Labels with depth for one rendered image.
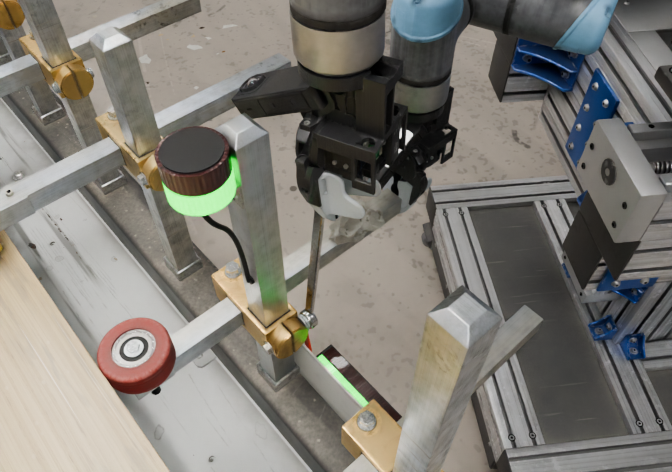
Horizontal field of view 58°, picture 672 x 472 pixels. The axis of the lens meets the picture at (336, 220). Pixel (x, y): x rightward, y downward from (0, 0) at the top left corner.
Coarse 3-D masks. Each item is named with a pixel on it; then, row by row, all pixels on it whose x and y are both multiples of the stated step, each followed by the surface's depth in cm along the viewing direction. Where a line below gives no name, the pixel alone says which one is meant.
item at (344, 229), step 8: (360, 200) 87; (344, 216) 82; (368, 216) 83; (376, 216) 84; (336, 224) 83; (344, 224) 83; (352, 224) 83; (360, 224) 83; (368, 224) 83; (376, 224) 84; (384, 224) 84; (336, 232) 82; (344, 232) 82; (352, 232) 82; (360, 232) 82; (336, 240) 81; (344, 240) 82; (352, 240) 82; (360, 240) 82
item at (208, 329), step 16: (384, 192) 88; (368, 208) 86; (384, 208) 86; (400, 208) 89; (288, 256) 81; (304, 256) 81; (320, 256) 81; (336, 256) 84; (288, 272) 79; (304, 272) 80; (288, 288) 80; (224, 304) 76; (208, 320) 74; (224, 320) 74; (240, 320) 76; (176, 336) 73; (192, 336) 73; (208, 336) 73; (224, 336) 76; (176, 352) 72; (192, 352) 73; (176, 368) 73
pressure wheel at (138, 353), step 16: (128, 320) 69; (144, 320) 69; (112, 336) 68; (128, 336) 68; (144, 336) 68; (160, 336) 68; (112, 352) 67; (128, 352) 67; (144, 352) 67; (160, 352) 66; (112, 368) 65; (128, 368) 65; (144, 368) 65; (160, 368) 66; (112, 384) 66; (128, 384) 65; (144, 384) 66; (160, 384) 68
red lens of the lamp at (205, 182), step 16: (208, 128) 51; (160, 144) 50; (224, 160) 49; (160, 176) 50; (176, 176) 48; (192, 176) 48; (208, 176) 48; (224, 176) 50; (176, 192) 49; (192, 192) 49; (208, 192) 49
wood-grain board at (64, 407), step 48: (0, 240) 77; (0, 288) 73; (0, 336) 68; (48, 336) 68; (0, 384) 65; (48, 384) 65; (96, 384) 65; (0, 432) 61; (48, 432) 61; (96, 432) 61
